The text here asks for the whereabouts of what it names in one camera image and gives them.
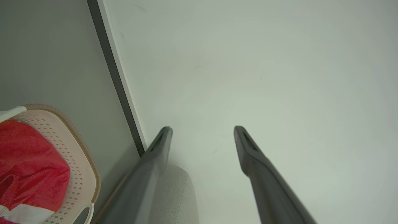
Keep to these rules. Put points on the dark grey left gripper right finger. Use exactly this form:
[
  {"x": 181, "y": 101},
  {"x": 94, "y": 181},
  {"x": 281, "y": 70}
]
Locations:
[{"x": 267, "y": 186}]

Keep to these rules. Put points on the black and white baseboard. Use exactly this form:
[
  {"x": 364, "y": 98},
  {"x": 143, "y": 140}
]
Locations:
[{"x": 118, "y": 81}]

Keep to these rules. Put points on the red garment with white band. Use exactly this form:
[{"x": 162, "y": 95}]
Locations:
[{"x": 31, "y": 165}]

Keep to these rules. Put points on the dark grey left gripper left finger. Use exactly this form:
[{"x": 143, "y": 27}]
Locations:
[{"x": 140, "y": 186}]

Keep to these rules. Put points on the beige perforated laundry basket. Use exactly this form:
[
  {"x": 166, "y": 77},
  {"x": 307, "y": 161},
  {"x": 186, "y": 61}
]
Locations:
[{"x": 77, "y": 161}]

